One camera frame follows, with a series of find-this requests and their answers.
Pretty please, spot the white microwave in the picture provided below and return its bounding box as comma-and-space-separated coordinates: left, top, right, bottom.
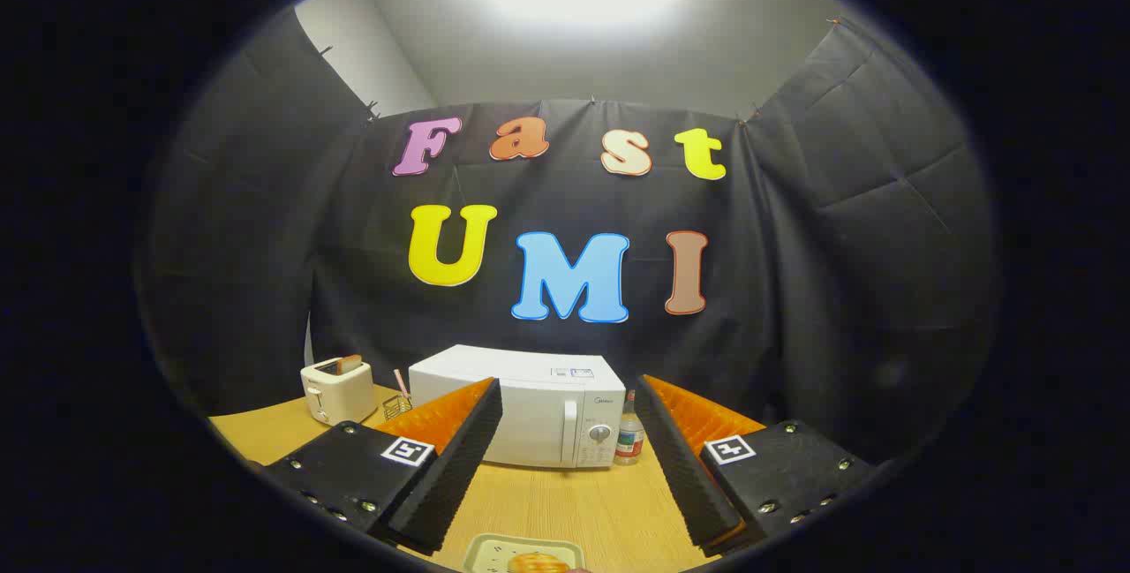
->
408, 344, 628, 470

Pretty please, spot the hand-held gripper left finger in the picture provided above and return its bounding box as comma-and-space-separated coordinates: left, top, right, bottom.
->
260, 377, 505, 556

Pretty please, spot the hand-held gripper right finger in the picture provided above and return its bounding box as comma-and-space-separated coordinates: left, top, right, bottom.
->
634, 373, 877, 556

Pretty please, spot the golden bread bun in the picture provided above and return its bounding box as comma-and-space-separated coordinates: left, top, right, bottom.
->
508, 552, 570, 573

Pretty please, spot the cream rectangular tray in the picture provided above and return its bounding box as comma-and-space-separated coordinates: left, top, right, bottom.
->
463, 533, 585, 573

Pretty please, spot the clear plastic water bottle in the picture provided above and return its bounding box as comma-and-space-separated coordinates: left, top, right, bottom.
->
615, 390, 645, 466

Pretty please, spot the cream toaster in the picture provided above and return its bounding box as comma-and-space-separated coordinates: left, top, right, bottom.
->
300, 358, 379, 426

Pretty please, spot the black backdrop cloth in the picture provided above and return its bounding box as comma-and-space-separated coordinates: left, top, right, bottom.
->
132, 8, 1003, 468

